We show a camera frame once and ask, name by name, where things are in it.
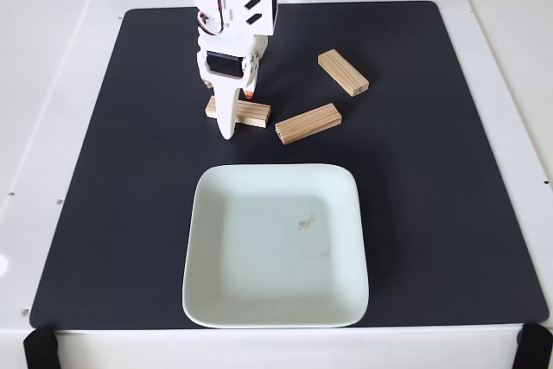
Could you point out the grooved wooden block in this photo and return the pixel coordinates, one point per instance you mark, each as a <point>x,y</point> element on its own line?
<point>309,123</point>
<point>343,73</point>
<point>255,114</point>

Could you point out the pale green square plate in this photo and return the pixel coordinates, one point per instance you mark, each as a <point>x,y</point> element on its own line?
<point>242,248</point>

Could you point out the black table mat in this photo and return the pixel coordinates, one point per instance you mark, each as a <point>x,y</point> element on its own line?
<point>129,170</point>

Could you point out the black corner bracket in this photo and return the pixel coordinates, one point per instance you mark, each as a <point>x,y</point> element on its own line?
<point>535,347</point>
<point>41,349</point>

